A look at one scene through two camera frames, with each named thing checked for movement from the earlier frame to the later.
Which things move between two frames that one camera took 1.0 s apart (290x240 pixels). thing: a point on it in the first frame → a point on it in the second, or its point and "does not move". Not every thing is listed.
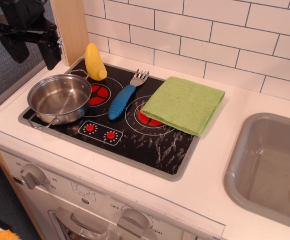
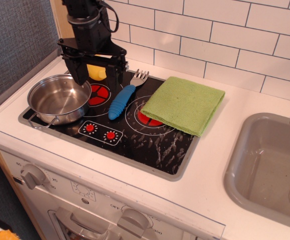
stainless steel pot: (62, 99) does not move
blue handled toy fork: (124, 95) does not move
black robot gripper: (25, 19) → (94, 43)
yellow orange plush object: (6, 235) does not move
